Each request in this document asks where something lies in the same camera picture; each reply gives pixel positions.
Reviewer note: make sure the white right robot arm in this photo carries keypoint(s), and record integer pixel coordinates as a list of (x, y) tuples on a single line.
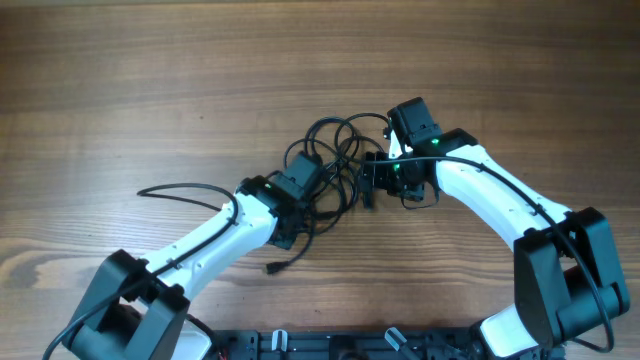
[(568, 279)]

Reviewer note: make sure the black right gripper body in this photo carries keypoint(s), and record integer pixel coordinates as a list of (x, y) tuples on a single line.
[(370, 178)]

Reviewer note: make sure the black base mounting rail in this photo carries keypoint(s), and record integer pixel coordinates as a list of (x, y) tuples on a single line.
[(392, 344)]

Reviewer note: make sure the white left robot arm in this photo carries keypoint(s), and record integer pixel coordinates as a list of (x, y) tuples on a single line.
[(135, 308)]

